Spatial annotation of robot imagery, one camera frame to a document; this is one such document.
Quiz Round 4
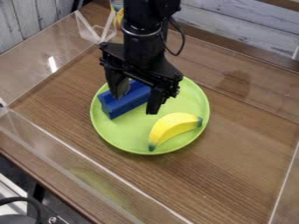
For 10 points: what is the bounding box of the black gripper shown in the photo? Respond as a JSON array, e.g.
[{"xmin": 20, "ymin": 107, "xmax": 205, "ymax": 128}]
[{"xmin": 99, "ymin": 42, "xmax": 183, "ymax": 115}]

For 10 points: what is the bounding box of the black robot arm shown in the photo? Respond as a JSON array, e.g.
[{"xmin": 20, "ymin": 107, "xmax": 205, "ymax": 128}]
[{"xmin": 99, "ymin": 0, "xmax": 183, "ymax": 115}]

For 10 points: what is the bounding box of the clear acrylic front wall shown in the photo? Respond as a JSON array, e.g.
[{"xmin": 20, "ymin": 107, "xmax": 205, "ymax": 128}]
[{"xmin": 0, "ymin": 108, "xmax": 192, "ymax": 224}]

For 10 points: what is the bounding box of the black cable loop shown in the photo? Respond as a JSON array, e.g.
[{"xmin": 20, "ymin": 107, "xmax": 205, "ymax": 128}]
[{"xmin": 161, "ymin": 17, "xmax": 187, "ymax": 57}]

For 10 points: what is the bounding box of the clear acrylic corner bracket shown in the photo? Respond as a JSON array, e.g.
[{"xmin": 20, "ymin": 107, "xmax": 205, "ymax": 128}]
[{"xmin": 74, "ymin": 10, "xmax": 117, "ymax": 45}]

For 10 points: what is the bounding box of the yellow toy banana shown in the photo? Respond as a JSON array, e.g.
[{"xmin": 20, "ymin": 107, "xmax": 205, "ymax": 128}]
[{"xmin": 148, "ymin": 112, "xmax": 203, "ymax": 151}]

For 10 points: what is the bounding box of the yellow labelled tin can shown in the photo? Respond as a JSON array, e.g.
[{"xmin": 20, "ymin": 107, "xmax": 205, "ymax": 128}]
[{"xmin": 109, "ymin": 0, "xmax": 124, "ymax": 28}]

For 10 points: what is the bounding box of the black curved cable bottom-left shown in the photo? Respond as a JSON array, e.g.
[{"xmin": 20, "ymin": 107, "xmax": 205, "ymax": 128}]
[{"xmin": 0, "ymin": 196, "xmax": 42, "ymax": 224}]

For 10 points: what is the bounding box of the green round plate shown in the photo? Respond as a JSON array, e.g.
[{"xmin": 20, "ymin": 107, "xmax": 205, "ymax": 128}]
[{"xmin": 89, "ymin": 78, "xmax": 211, "ymax": 155}]

